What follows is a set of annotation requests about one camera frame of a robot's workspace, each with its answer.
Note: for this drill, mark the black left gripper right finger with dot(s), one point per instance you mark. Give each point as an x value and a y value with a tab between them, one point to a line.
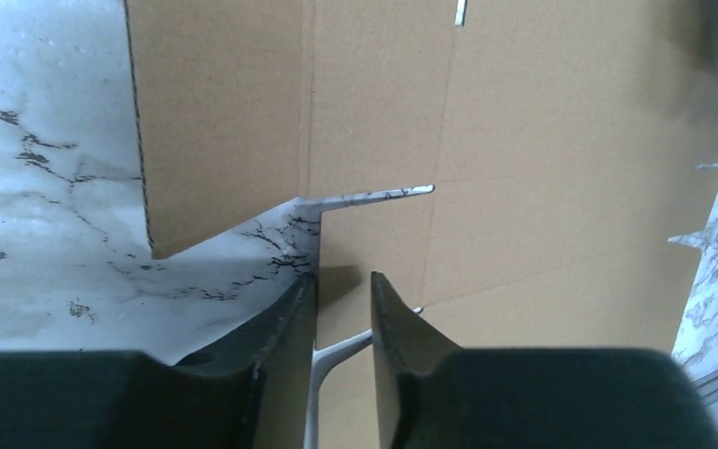
434	393

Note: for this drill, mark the brown cardboard box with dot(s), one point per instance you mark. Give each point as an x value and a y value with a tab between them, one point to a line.
531	173

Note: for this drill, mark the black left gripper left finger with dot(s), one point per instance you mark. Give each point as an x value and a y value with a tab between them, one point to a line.
248	389

